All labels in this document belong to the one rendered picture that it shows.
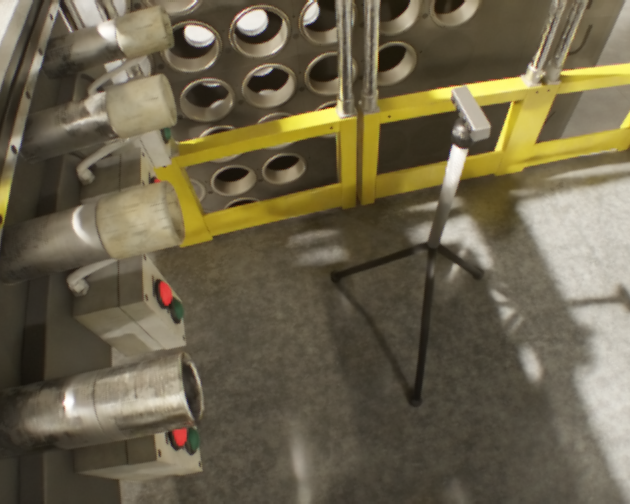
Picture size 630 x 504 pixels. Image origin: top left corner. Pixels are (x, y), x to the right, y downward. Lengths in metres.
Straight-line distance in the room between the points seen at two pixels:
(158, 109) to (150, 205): 0.15
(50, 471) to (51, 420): 0.10
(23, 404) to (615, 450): 1.31
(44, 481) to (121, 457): 0.08
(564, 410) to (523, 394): 0.12
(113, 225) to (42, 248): 0.08
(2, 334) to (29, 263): 0.07
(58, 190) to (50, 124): 0.08
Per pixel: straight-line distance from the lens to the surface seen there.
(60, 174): 0.62
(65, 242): 0.45
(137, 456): 0.47
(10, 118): 0.52
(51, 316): 0.52
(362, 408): 1.22
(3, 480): 0.46
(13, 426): 0.40
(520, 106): 1.43
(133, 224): 0.42
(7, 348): 0.49
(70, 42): 0.72
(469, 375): 1.28
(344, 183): 1.37
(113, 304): 0.54
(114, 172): 0.65
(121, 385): 0.35
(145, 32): 0.68
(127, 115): 0.55
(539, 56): 1.34
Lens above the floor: 1.20
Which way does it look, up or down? 60 degrees down
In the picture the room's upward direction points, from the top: 7 degrees counter-clockwise
